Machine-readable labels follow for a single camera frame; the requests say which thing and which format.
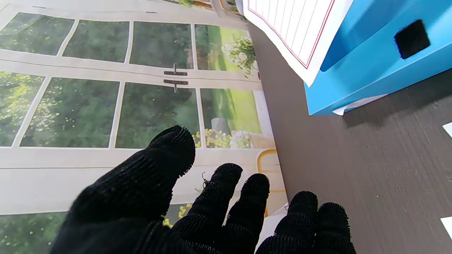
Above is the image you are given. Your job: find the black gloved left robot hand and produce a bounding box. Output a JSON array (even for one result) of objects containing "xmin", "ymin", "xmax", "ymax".
[{"xmin": 49, "ymin": 125, "xmax": 357, "ymax": 254}]

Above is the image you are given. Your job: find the white peeled label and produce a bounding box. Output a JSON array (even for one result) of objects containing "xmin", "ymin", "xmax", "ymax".
[{"xmin": 332, "ymin": 93, "xmax": 389, "ymax": 116}]

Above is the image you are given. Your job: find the blue plastic file box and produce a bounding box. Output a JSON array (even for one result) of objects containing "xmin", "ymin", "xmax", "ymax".
[{"xmin": 304, "ymin": 0, "xmax": 452, "ymax": 116}]

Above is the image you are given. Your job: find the printed garden window backdrop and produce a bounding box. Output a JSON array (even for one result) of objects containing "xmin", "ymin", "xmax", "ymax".
[{"xmin": 0, "ymin": 0, "xmax": 288, "ymax": 254}]

